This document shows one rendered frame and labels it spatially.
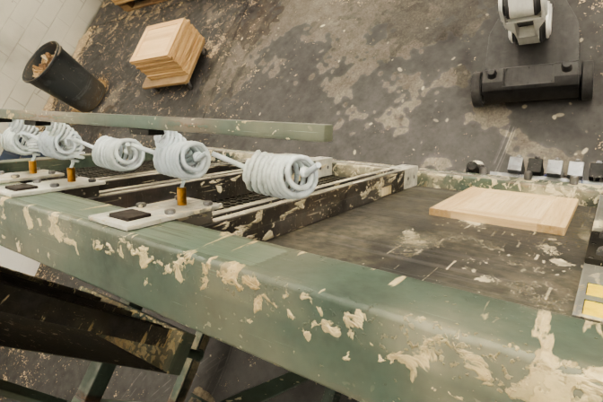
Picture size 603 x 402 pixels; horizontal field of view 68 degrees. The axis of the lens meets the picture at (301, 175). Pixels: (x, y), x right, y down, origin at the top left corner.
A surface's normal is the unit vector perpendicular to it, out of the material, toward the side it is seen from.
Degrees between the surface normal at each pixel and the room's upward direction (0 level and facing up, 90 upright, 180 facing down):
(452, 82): 0
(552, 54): 0
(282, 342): 34
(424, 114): 0
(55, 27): 90
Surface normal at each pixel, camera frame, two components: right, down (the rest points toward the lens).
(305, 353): -0.57, 0.12
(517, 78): -0.47, -0.44
